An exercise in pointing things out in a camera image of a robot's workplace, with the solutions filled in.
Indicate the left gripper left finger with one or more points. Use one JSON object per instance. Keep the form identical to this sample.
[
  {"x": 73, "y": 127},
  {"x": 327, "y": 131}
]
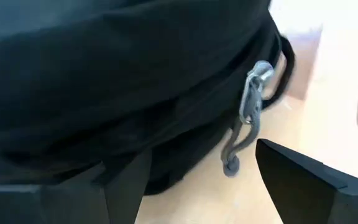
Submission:
[{"x": 57, "y": 205}]

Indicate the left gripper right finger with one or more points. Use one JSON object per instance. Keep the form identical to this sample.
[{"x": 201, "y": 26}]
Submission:
[{"x": 315, "y": 193}]

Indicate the black backpack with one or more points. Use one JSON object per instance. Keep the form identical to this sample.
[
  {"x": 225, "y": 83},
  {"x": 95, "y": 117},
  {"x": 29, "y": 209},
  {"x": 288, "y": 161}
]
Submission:
[{"x": 104, "y": 62}]

